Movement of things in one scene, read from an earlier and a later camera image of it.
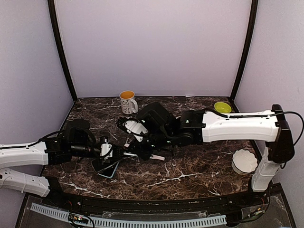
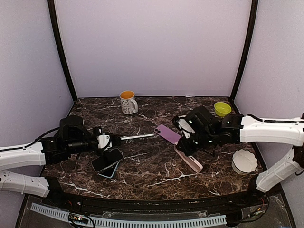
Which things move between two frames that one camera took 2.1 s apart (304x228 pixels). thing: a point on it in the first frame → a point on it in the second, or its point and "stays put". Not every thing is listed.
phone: x=128 y=154 → x=123 y=137
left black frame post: x=51 y=4 stays put
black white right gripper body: x=145 y=154 → x=204 y=139
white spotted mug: x=128 y=103 stays put
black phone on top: x=100 y=164 stays put
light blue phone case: x=109 y=171 stays put
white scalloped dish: x=244 y=162 stays put
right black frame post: x=254 y=12 stays put
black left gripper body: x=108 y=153 → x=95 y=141
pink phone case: x=157 y=157 → x=190 y=161
